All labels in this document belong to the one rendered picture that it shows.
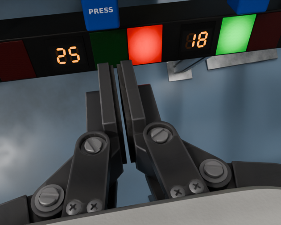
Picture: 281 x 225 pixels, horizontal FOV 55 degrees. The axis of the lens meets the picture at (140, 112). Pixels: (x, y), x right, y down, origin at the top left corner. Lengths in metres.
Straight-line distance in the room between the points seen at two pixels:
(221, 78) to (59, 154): 0.59
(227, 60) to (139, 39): 0.75
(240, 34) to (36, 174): 0.79
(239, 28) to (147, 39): 0.08
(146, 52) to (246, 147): 0.79
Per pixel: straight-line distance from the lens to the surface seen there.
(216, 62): 0.95
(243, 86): 0.99
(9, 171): 0.96
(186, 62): 0.76
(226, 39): 0.26
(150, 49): 0.24
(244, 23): 0.26
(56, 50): 0.23
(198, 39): 0.25
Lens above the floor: 0.88
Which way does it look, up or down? 85 degrees down
